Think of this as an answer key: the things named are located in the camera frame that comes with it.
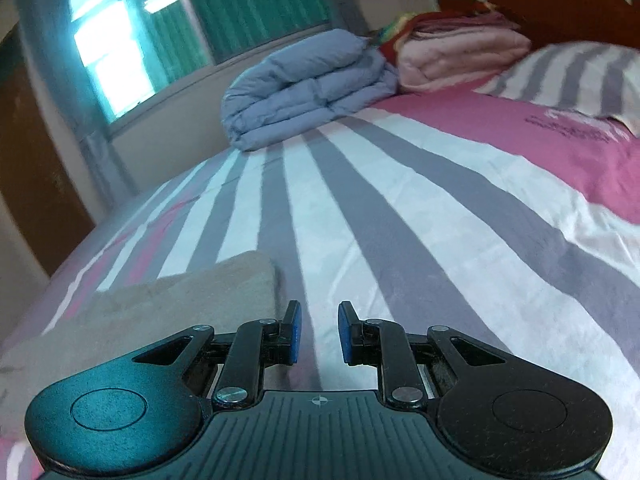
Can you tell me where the window with green bars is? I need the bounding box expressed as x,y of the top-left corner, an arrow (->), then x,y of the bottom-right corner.
66,0 -> 335,128

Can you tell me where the wooden headboard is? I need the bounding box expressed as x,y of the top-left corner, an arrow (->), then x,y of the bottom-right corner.
436,0 -> 640,52

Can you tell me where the folded blue duvet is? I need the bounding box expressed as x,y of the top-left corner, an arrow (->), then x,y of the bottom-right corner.
220,27 -> 402,154

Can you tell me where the grey blanket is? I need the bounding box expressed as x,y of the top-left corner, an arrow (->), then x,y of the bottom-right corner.
0,250 -> 277,438

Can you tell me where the red folded cloth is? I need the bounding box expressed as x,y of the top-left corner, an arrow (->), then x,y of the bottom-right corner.
376,9 -> 521,61

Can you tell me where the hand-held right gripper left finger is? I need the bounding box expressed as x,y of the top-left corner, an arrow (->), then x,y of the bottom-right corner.
132,300 -> 304,411

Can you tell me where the striped pillow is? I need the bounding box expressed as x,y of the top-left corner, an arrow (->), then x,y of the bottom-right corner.
472,41 -> 640,137

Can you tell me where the wooden door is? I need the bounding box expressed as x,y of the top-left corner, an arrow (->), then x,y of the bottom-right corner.
0,30 -> 97,277

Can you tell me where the folded pink blanket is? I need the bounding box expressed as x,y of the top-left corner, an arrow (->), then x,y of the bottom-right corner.
397,25 -> 532,96

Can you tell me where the bed with striped sheet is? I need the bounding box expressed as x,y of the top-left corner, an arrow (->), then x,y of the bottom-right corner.
0,77 -> 640,480

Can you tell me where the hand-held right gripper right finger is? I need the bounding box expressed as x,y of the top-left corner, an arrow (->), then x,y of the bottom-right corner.
337,300 -> 506,410

